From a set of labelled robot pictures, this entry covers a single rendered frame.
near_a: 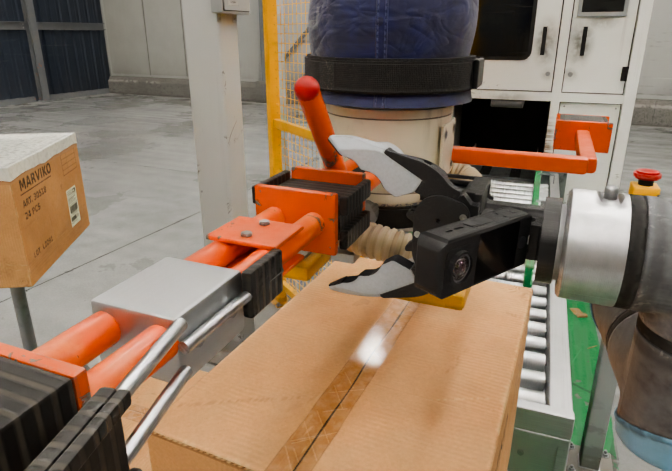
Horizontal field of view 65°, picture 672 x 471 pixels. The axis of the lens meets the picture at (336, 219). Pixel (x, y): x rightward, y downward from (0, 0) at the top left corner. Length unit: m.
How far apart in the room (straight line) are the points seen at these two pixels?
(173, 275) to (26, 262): 1.62
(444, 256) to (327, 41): 0.36
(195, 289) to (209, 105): 1.84
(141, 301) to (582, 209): 0.32
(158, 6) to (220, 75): 11.31
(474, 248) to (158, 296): 0.22
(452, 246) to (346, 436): 0.37
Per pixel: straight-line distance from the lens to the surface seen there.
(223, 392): 0.76
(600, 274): 0.43
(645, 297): 0.44
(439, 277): 0.37
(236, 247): 0.42
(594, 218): 0.43
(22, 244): 1.94
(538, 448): 1.39
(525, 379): 1.54
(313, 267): 0.66
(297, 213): 0.48
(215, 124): 2.15
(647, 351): 0.49
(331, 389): 0.75
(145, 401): 1.45
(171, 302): 0.32
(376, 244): 0.57
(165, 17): 13.27
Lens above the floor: 1.40
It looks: 19 degrees down
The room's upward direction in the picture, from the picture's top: straight up
